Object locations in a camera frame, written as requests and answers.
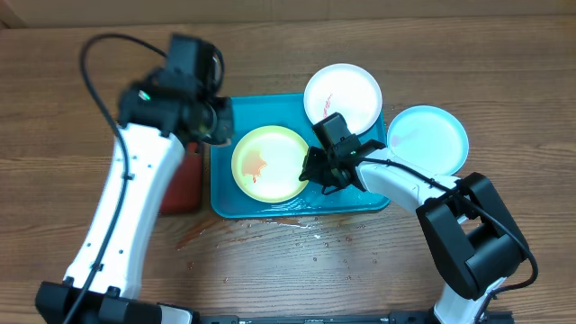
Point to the white plate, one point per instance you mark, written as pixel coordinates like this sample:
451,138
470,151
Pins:
346,89

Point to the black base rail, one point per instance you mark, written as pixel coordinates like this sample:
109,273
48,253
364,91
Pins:
394,317

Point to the light blue plate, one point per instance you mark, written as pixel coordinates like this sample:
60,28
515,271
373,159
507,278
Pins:
429,137

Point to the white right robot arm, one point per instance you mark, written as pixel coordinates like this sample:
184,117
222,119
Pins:
474,241

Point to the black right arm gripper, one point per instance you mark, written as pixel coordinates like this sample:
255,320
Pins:
315,175

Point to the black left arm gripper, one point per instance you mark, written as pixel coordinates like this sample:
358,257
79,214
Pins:
227,128

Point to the yellow plate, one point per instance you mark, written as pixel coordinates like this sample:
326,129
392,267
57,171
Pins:
266,164

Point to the black tray with red water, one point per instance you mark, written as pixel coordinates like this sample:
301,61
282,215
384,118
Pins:
184,193

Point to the teal plastic tray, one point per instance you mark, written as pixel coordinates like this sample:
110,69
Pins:
287,110

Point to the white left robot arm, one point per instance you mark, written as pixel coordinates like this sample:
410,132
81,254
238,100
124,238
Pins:
158,117

